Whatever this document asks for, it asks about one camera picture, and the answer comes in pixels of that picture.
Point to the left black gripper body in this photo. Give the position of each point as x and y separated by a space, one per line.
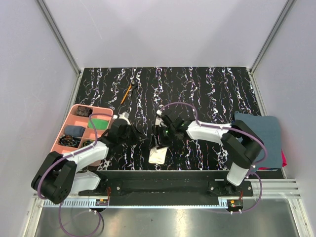
131 137

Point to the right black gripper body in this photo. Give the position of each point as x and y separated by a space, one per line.
165 134

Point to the white cloth napkin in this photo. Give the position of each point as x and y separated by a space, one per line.
157 155

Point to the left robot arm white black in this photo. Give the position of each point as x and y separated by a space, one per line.
58 175

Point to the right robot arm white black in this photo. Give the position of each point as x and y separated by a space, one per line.
237 139

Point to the green cloth in tray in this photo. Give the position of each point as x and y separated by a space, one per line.
99 124

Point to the pink compartment tray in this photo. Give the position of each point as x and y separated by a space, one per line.
83 125

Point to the dark patterned cloth in tray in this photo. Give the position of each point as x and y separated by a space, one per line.
83 111

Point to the grey blue cloth in tray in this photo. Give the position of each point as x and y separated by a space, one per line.
75 131

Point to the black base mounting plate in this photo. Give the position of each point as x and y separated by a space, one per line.
168 188

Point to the blue folded cloth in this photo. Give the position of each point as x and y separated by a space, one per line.
267 128

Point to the magenta cloth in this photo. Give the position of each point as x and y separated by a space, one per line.
284 160

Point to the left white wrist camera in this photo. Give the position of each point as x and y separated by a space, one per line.
124 116

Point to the orange handled utensil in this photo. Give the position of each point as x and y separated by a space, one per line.
126 94

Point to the black handled utensil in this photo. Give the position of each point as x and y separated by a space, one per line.
132 87

